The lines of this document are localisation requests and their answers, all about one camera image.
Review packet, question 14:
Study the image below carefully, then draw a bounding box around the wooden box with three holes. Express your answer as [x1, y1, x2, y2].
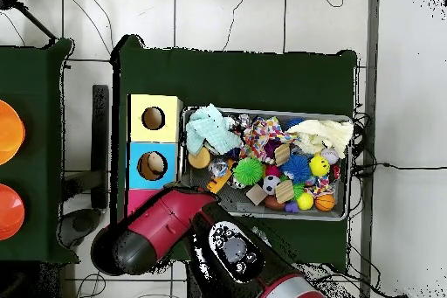
[125, 94, 184, 218]

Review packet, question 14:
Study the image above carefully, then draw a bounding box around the mint green cloth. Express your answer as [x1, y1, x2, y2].
[184, 104, 244, 156]

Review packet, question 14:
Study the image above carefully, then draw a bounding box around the blue spiky ball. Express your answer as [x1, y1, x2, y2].
[281, 154, 313, 186]

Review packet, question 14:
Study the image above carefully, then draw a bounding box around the large yellow ball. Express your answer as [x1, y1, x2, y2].
[309, 154, 331, 178]

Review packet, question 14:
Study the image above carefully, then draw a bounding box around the green furry monster toy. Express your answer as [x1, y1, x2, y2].
[233, 157, 266, 187]

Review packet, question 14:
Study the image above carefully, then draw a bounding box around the colourful polka dot cloth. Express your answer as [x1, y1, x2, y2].
[240, 115, 295, 165]

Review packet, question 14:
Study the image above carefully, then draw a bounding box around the toy hamburger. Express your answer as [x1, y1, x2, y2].
[188, 147, 212, 170]

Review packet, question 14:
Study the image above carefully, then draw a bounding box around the black stand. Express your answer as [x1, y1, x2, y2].
[90, 84, 112, 210]

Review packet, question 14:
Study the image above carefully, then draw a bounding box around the dark green table cloth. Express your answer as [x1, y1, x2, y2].
[110, 34, 359, 271]
[0, 38, 75, 264]

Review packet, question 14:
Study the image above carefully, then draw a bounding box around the black cable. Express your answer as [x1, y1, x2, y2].
[352, 160, 447, 174]
[223, 0, 254, 52]

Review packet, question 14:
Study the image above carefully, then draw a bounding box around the shallow clear mesh bin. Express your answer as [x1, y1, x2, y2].
[177, 107, 353, 223]

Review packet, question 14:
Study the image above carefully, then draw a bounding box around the orange toy basketball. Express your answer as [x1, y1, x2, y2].
[313, 193, 336, 213]

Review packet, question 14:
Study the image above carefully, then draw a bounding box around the orange bowl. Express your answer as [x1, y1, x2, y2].
[0, 183, 26, 242]
[0, 99, 26, 167]

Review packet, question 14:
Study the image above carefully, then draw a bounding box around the orange flat plastic toy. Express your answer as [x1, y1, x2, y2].
[205, 168, 234, 194]

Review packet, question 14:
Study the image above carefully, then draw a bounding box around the cream yellow cloth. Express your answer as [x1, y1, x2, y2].
[289, 119, 355, 160]

